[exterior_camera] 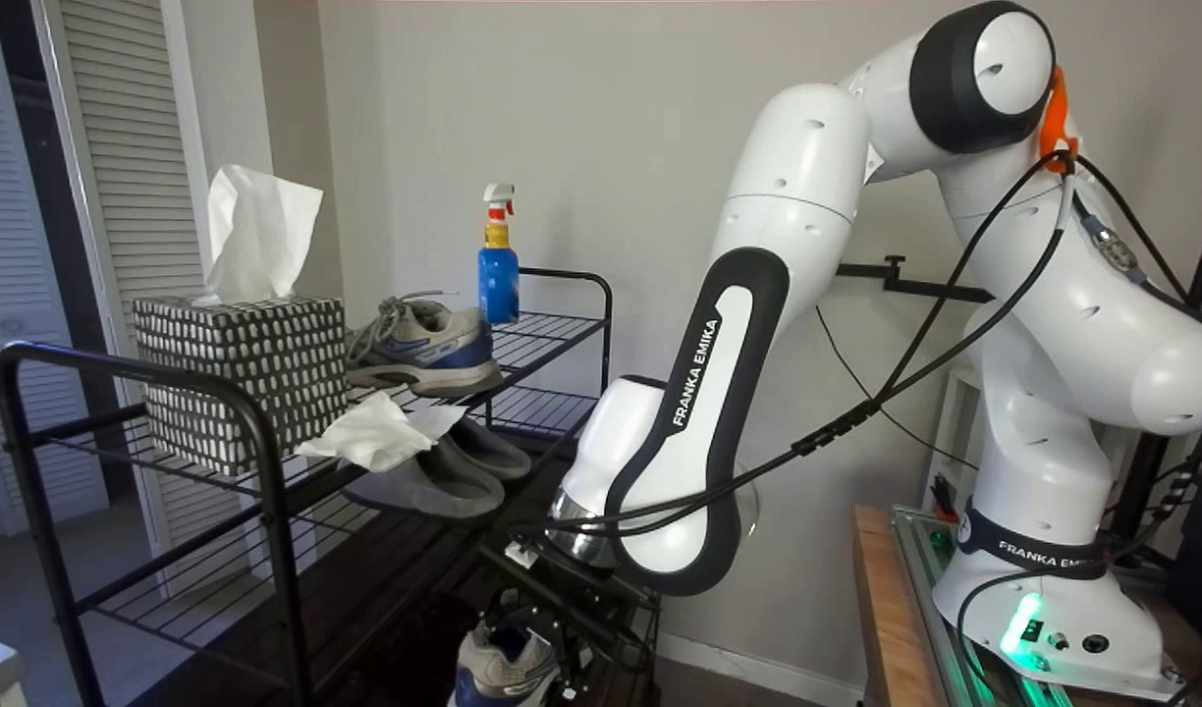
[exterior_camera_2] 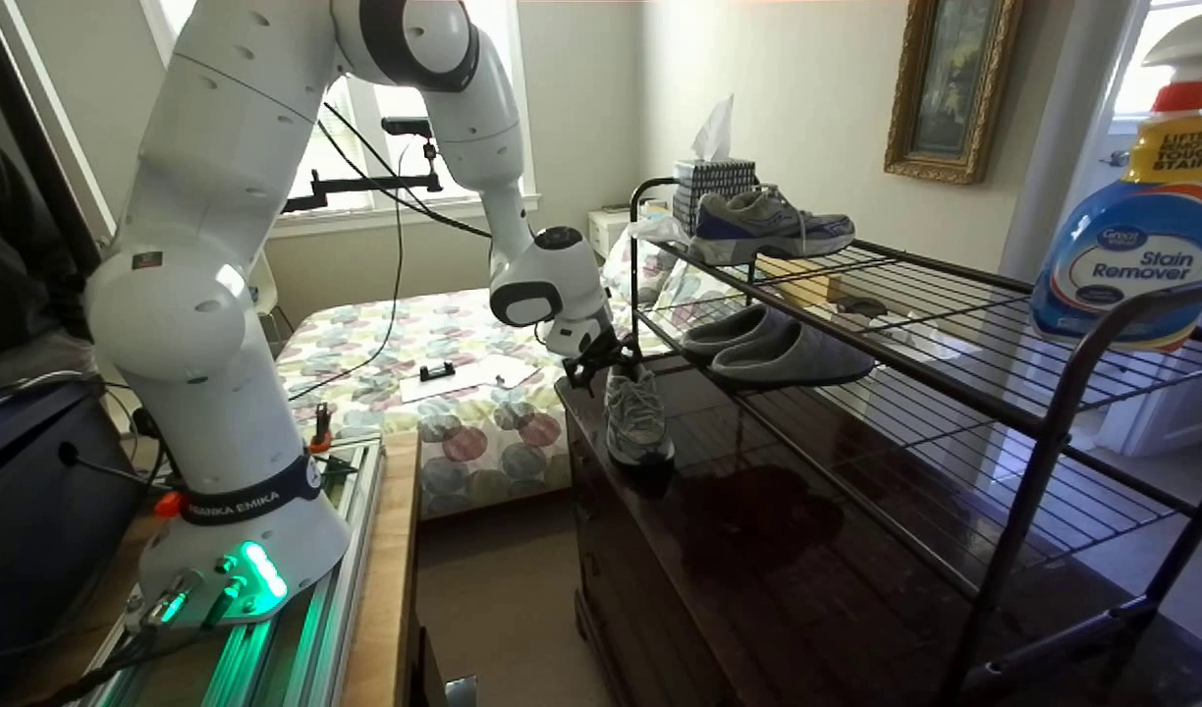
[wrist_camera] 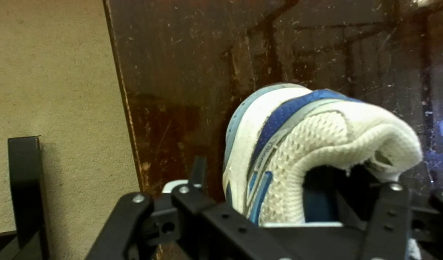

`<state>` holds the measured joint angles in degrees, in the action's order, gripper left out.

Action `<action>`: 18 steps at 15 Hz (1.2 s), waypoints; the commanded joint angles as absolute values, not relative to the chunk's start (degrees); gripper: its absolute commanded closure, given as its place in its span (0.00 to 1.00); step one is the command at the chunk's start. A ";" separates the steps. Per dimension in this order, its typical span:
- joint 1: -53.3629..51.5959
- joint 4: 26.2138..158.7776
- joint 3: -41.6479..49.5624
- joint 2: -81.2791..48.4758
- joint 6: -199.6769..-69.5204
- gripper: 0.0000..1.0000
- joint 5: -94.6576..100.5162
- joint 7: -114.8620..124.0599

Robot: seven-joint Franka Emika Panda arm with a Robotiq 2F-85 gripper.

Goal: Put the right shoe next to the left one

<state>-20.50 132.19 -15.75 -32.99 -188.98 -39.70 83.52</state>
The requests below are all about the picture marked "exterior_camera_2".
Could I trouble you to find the white pillow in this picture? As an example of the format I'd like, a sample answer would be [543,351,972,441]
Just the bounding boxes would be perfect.
[598,199,691,312]

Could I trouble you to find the metal rail robot base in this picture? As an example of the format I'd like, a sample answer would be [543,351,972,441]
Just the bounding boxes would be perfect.
[73,441,383,707]

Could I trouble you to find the black wire shoe rack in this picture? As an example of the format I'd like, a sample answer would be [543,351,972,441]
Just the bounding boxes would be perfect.
[625,174,1202,707]

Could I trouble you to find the grey slipper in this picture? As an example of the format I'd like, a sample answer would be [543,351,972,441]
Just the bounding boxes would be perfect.
[706,317,875,390]
[676,303,793,371]

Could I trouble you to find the tissue box with white tissue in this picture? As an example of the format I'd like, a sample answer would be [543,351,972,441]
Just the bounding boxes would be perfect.
[670,92,760,231]

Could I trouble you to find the small brown bottle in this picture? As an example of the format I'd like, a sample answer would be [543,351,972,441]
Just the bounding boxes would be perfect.
[306,406,337,461]

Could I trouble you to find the black equipment case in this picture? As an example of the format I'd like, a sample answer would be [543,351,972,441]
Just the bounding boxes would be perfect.
[0,129,159,685]

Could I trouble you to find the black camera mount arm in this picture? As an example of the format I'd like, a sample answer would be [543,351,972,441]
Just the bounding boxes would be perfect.
[283,113,452,218]

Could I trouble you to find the white curtain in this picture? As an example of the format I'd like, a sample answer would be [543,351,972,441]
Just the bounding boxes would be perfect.
[998,0,1154,287]

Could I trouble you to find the white paper sheet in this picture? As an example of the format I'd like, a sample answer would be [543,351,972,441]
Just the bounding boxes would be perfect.
[397,355,543,406]

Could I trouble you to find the dark brown wooden dresser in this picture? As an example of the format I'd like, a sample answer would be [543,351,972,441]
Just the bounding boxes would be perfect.
[555,351,1202,707]

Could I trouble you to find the light wooden table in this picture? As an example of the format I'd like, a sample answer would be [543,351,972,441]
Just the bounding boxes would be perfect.
[337,424,425,707]

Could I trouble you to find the wooden block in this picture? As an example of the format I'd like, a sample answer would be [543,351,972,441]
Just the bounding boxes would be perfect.
[755,253,890,317]

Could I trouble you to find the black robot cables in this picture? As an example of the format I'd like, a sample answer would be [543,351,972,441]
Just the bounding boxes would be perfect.
[314,96,497,249]

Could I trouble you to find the bed with floral sheet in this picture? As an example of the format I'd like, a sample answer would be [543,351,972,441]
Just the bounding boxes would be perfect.
[273,267,709,528]

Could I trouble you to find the green status light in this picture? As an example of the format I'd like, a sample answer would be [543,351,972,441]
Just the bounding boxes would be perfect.
[211,538,293,625]

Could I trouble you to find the blue stain remover spray bottle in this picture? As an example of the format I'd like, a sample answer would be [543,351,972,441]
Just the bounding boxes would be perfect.
[1029,13,1202,355]

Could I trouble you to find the gold framed picture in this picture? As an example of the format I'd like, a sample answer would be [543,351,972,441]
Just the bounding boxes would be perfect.
[878,0,1029,189]

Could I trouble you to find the thin black hanging cable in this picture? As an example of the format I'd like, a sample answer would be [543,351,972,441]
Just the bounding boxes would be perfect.
[283,182,417,406]

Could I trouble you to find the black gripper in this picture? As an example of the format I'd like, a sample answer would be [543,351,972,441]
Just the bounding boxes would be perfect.
[543,312,630,393]

